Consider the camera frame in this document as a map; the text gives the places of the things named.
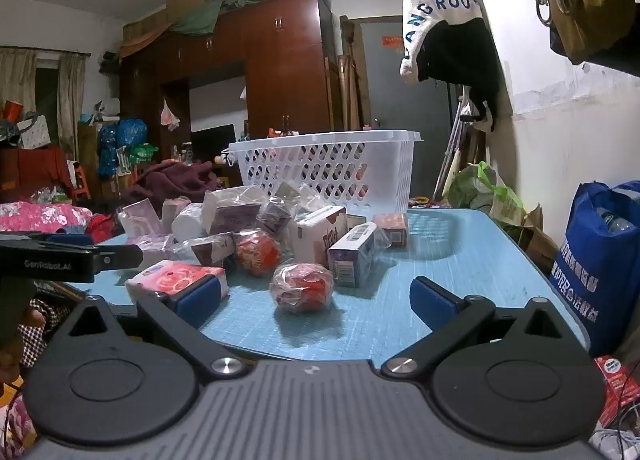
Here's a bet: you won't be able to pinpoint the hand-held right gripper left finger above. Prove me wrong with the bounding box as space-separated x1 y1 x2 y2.
50 275 251 383

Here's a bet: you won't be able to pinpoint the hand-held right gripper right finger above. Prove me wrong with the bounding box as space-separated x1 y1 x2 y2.
381 276 591 382

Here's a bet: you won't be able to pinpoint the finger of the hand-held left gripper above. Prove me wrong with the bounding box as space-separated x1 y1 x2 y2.
0 233 96 246
0 243 145 284

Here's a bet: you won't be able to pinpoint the pink tissue pack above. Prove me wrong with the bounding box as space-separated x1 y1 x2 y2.
125 261 231 311

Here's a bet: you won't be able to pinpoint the red round snack packet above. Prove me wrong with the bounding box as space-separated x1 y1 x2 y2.
235 229 282 277
270 263 335 315

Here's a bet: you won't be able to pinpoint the white tissue roll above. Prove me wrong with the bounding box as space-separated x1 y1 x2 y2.
171 203 206 241

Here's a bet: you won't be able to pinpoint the small red box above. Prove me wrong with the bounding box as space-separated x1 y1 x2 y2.
371 213 408 248

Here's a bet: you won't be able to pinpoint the white and purple carton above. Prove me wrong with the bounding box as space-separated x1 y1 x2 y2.
327 221 378 288

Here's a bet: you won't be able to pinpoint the white box with red print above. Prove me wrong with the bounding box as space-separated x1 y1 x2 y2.
290 205 348 266

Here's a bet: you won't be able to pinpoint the white plastic basket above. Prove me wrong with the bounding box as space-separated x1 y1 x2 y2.
222 129 423 215

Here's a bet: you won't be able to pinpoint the pink floral blanket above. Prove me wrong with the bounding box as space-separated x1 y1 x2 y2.
0 203 93 234

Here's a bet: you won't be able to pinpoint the checkered cloth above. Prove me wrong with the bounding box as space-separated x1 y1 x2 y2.
17 296 71 366

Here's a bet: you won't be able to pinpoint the red plastic stool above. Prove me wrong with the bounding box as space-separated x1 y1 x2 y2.
70 163 92 200

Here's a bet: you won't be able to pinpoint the red cloth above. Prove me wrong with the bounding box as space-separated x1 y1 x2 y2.
0 145 71 191

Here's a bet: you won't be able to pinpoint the blue plastic bag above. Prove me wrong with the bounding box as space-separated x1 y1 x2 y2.
97 119 148 176

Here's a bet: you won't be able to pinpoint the small green basket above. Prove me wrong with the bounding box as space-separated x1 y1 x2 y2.
129 143 160 164

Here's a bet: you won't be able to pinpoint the maroon blanket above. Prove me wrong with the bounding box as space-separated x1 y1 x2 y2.
132 160 226 206

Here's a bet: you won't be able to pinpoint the green plastic bag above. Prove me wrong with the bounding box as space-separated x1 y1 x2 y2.
445 163 523 228

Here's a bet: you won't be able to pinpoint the brown cardboard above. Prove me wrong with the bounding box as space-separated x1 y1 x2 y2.
520 205 560 263

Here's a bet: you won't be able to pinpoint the beige curtain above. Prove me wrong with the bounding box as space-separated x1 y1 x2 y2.
0 48 87 151

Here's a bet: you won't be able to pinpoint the metal crutches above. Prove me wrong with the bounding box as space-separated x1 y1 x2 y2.
432 95 476 201

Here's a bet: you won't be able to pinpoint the black television screen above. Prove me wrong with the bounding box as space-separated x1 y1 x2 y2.
191 124 236 162

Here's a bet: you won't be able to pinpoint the white hanging plastic bag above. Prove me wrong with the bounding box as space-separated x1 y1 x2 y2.
160 99 181 132

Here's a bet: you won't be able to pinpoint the blue tote bag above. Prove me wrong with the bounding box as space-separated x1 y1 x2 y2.
549 181 640 358

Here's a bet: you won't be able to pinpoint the red carton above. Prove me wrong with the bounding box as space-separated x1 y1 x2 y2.
594 355 640 428

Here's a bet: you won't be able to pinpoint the grey door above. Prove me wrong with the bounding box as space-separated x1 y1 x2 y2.
360 20 466 141

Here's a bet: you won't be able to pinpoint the brown wooden wardrobe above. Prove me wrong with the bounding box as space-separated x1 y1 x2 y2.
120 0 341 161

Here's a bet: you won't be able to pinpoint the green cloth bundle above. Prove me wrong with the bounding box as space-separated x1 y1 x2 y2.
170 0 281 36

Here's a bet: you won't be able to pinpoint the white printed garment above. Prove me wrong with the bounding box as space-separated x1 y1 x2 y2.
400 0 483 86

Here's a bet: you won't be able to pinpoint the olive hanging bag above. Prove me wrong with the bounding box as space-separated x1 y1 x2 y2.
550 0 640 65

